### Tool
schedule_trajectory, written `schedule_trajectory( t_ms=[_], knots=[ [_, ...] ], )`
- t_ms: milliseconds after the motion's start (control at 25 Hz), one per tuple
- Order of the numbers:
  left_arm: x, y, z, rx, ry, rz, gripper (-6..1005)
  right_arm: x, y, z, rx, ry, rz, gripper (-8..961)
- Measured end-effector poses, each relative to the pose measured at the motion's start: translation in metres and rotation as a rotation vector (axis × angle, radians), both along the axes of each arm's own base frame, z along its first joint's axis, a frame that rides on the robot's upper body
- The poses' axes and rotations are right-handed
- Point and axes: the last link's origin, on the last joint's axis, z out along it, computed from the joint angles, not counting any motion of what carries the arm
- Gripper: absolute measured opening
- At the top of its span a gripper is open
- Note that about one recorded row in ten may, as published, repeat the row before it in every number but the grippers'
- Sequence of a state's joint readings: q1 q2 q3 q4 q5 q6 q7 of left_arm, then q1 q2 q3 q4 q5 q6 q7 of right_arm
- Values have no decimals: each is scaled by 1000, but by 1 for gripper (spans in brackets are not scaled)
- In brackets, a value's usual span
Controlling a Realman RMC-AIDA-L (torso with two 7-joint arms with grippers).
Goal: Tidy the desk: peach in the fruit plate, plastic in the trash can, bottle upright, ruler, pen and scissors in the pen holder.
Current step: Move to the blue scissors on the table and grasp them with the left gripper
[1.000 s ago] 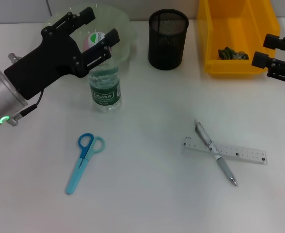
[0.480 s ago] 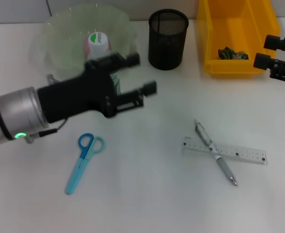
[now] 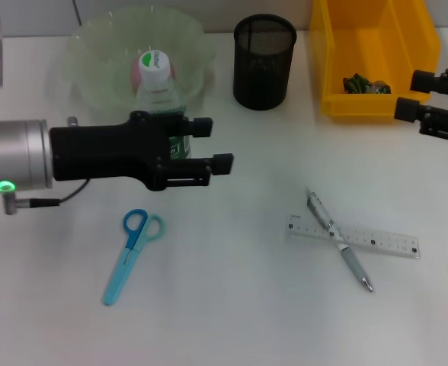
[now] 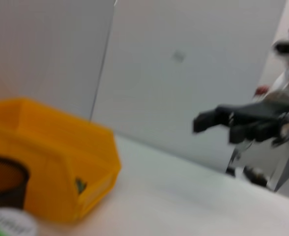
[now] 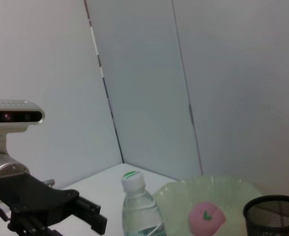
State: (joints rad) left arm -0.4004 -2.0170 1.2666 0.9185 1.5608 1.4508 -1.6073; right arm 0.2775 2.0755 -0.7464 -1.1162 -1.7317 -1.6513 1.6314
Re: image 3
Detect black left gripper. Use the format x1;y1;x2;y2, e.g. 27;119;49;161
50;110;235;191

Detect green plastic wrapper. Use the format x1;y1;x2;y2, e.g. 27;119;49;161
341;74;392;95

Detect clear green-label water bottle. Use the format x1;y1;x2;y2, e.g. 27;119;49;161
134;51;193;161

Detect pink peach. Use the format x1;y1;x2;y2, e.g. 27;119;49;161
130;60;178;92

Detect blue scissors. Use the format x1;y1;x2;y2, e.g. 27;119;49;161
101;208;167;307

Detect black mesh pen holder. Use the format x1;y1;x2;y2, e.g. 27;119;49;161
232;14;298;112

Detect clear plastic ruler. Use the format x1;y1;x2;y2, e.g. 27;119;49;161
285;213;420;260

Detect translucent green fruit bowl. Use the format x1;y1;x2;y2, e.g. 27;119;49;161
62;6;216;124

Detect silver ballpoint pen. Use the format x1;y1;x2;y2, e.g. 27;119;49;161
306;188;375;294

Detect yellow plastic bin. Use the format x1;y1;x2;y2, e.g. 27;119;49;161
309;0;442;124

